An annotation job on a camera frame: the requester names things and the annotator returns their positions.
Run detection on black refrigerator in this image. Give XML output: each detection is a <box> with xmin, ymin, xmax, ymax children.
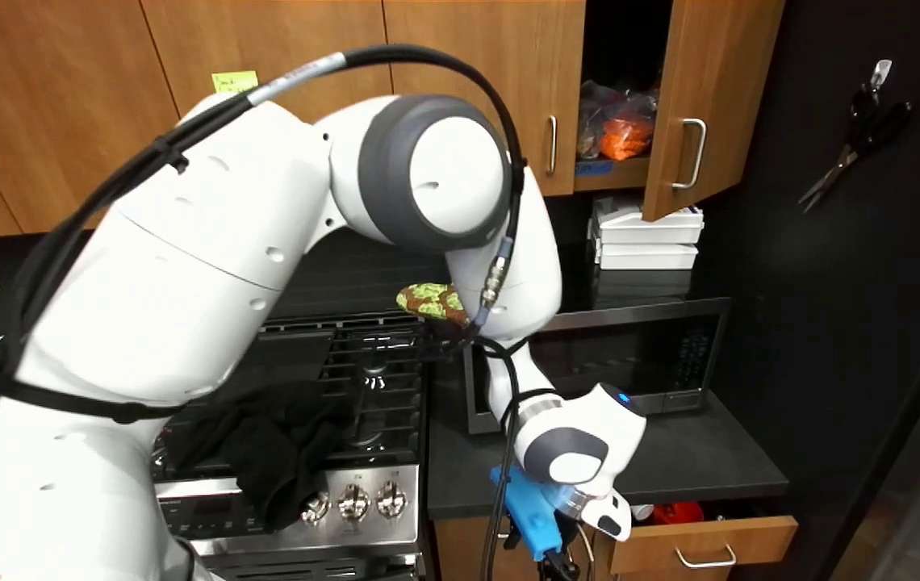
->
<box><xmin>695</xmin><ymin>0</ymin><xmax>920</xmax><ymax>581</ymax></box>

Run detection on grey flat box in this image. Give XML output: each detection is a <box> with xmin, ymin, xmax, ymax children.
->
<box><xmin>589</xmin><ymin>269</ymin><xmax>695</xmax><ymax>305</ymax></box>

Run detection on orange food bag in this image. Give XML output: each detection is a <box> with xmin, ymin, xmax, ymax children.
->
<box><xmin>578</xmin><ymin>80</ymin><xmax>663</xmax><ymax>165</ymax></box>

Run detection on stack of white plates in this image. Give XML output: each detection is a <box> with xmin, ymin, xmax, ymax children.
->
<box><xmin>589</xmin><ymin>193</ymin><xmax>707</xmax><ymax>249</ymax></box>

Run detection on white flat box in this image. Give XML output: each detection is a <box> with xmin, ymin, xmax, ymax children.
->
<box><xmin>593</xmin><ymin>241</ymin><xmax>700</xmax><ymax>273</ymax></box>

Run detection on silver wall cabinet handle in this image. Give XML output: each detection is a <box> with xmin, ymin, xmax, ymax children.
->
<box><xmin>669</xmin><ymin>114</ymin><xmax>715</xmax><ymax>193</ymax></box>
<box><xmin>538</xmin><ymin>111</ymin><xmax>562</xmax><ymax>179</ymax></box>

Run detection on yellow sticky note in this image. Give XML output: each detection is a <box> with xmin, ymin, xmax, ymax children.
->
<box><xmin>207</xmin><ymin>69</ymin><xmax>264</xmax><ymax>98</ymax></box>

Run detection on wooden wall cabinet door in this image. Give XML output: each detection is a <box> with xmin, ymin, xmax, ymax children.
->
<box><xmin>639</xmin><ymin>0</ymin><xmax>792</xmax><ymax>226</ymax></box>
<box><xmin>0</xmin><ymin>0</ymin><xmax>181</xmax><ymax>241</ymax></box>
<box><xmin>140</xmin><ymin>0</ymin><xmax>391</xmax><ymax>122</ymax></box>
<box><xmin>380</xmin><ymin>0</ymin><xmax>589</xmax><ymax>199</ymax></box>

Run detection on silver drawer handle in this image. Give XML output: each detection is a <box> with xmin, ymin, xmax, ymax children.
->
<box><xmin>671</xmin><ymin>539</ymin><xmax>743</xmax><ymax>571</ymax></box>

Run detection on red item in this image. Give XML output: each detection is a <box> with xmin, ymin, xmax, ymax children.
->
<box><xmin>648</xmin><ymin>497</ymin><xmax>710</xmax><ymax>530</ymax></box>

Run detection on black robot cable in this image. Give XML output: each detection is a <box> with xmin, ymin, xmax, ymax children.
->
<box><xmin>0</xmin><ymin>43</ymin><xmax>532</xmax><ymax>456</ymax></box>

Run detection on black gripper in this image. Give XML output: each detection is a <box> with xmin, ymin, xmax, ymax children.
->
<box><xmin>526</xmin><ymin>541</ymin><xmax>590</xmax><ymax>581</ymax></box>

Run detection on silver stove knob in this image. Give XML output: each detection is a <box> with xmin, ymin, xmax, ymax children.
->
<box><xmin>337</xmin><ymin>480</ymin><xmax>374</xmax><ymax>526</ymax></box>
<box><xmin>370</xmin><ymin>480</ymin><xmax>411</xmax><ymax>522</ymax></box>
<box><xmin>297</xmin><ymin>491</ymin><xmax>337</xmax><ymax>530</ymax></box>

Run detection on black cast iron grate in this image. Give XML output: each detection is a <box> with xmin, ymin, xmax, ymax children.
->
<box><xmin>262</xmin><ymin>313</ymin><xmax>434</xmax><ymax>467</ymax></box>

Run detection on green and yellow item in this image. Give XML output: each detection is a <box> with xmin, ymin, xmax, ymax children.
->
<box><xmin>395</xmin><ymin>279</ymin><xmax>471</xmax><ymax>325</ymax></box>

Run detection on black microwave oven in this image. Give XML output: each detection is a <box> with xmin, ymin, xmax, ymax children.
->
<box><xmin>461</xmin><ymin>296</ymin><xmax>736</xmax><ymax>436</ymax></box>

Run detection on black cloth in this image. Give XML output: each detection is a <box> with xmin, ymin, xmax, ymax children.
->
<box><xmin>161</xmin><ymin>387</ymin><xmax>351</xmax><ymax>534</ymax></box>

